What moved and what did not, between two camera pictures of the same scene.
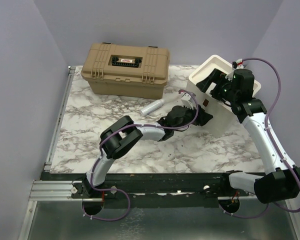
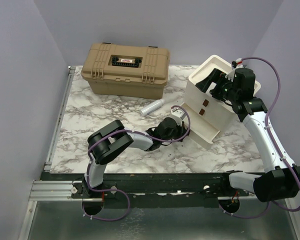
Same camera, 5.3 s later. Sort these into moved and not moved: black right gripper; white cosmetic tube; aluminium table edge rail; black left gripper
Moved: black left gripper
Not moved: black right gripper; aluminium table edge rail; white cosmetic tube
